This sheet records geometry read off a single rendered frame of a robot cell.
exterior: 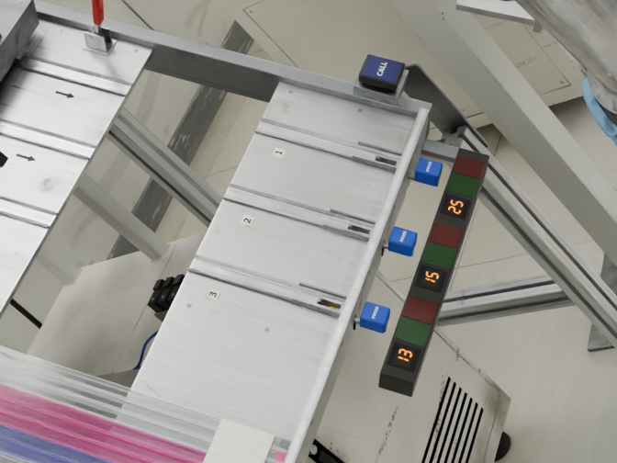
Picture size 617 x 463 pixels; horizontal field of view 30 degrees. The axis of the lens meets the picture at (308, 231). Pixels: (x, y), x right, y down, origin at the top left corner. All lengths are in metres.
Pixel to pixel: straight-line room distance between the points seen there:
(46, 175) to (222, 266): 0.26
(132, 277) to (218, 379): 0.76
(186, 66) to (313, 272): 0.38
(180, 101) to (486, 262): 1.67
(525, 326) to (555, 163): 0.47
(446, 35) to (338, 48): 0.91
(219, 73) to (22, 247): 0.36
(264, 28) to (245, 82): 1.10
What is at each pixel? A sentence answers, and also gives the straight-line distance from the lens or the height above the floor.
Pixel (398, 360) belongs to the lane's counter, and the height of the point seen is 0.66.
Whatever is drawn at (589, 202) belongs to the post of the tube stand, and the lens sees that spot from 1.94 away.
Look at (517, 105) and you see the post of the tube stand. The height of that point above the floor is 0.50.
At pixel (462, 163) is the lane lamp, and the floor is 0.67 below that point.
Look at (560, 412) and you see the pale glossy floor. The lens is 2.07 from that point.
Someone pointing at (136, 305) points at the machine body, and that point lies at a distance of 1.94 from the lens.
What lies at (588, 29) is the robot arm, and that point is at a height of 0.91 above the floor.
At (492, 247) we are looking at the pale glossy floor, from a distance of 2.45.
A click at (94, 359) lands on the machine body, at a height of 0.62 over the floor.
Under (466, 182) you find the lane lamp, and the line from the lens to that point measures 1.44.
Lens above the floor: 1.43
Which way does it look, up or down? 29 degrees down
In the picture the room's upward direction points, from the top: 47 degrees counter-clockwise
